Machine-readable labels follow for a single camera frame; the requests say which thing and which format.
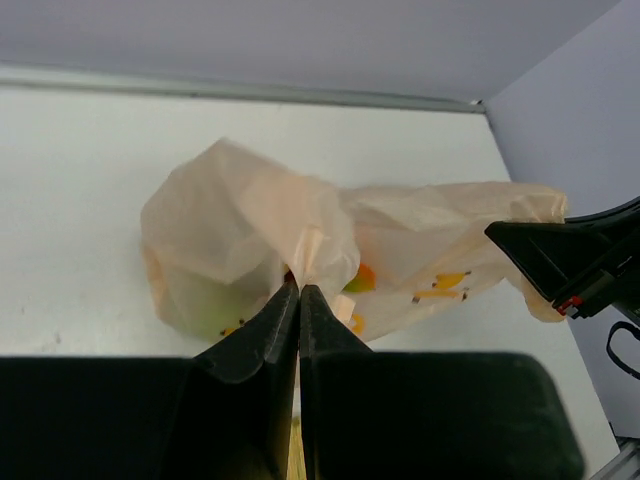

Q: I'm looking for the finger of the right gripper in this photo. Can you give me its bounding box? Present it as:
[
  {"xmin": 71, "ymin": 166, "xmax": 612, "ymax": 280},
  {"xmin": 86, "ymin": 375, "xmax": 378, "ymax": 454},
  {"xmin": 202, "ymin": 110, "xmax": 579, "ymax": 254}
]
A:
[{"xmin": 485, "ymin": 199, "xmax": 639, "ymax": 320}]

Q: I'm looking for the green fake pear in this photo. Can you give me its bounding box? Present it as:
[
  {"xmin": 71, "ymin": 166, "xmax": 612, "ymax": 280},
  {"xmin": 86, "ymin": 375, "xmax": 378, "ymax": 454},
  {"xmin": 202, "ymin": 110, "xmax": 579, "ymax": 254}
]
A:
[{"xmin": 169, "ymin": 277, "xmax": 269, "ymax": 343}]

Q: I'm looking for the woven bamboo mat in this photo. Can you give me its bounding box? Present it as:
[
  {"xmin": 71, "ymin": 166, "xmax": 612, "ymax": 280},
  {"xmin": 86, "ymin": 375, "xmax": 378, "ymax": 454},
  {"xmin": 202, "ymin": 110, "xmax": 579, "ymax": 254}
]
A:
[{"xmin": 287, "ymin": 417, "xmax": 307, "ymax": 480}]

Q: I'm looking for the front aluminium rail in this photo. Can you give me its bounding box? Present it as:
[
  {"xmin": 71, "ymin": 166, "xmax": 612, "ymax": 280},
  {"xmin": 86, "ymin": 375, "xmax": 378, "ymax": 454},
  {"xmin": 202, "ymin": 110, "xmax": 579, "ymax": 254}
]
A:
[{"xmin": 1, "ymin": 62, "xmax": 486, "ymax": 115}]

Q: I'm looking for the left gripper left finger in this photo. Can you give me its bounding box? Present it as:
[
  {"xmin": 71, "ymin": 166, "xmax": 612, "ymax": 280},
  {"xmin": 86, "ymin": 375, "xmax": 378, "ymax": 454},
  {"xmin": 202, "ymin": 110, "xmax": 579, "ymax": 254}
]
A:
[{"xmin": 1, "ymin": 283, "xmax": 299, "ymax": 479}]

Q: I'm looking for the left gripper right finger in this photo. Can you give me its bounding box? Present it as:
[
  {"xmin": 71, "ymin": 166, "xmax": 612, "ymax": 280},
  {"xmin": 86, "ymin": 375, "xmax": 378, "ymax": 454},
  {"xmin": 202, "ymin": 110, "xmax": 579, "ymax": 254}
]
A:
[{"xmin": 299, "ymin": 286, "xmax": 584, "ymax": 479}]

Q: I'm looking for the fake mango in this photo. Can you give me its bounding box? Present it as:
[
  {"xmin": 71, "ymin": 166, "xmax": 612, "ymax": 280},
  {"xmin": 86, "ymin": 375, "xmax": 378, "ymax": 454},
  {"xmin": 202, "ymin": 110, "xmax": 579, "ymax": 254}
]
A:
[{"xmin": 343, "ymin": 263, "xmax": 376, "ymax": 293}]

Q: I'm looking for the translucent orange plastic bag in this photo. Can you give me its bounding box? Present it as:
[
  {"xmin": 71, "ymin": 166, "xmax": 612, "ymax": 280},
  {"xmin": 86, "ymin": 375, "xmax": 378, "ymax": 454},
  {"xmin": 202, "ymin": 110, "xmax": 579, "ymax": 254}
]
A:
[{"xmin": 140, "ymin": 140, "xmax": 567, "ymax": 341}]

